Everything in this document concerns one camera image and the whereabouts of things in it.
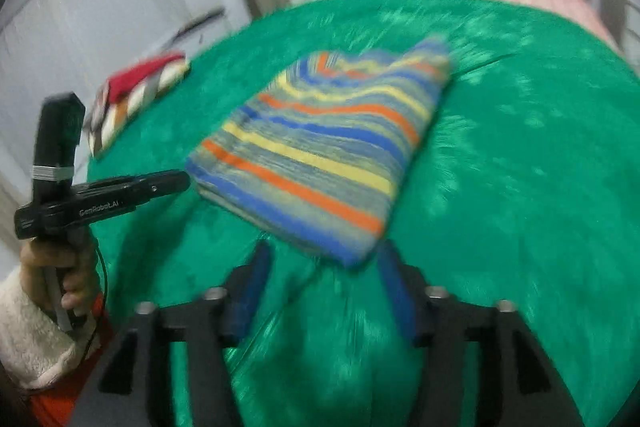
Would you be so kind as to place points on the folded red white striped garment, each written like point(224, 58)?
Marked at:
point(135, 99)

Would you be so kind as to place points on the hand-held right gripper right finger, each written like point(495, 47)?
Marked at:
point(392, 287)

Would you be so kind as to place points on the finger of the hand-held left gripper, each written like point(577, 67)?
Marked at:
point(162, 187)

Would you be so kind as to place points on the green satin blanket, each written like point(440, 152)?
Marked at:
point(500, 207)

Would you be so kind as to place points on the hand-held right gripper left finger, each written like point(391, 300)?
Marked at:
point(256, 279)

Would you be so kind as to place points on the person's left hand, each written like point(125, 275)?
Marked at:
point(75, 282)

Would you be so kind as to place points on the person's orange clothing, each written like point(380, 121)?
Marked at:
point(65, 397)

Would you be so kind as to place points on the person's left forearm white sleeve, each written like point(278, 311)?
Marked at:
point(35, 342)

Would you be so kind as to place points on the striped knit sweater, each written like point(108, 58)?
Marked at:
point(325, 142)

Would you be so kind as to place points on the long black tool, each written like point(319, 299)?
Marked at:
point(200, 21)

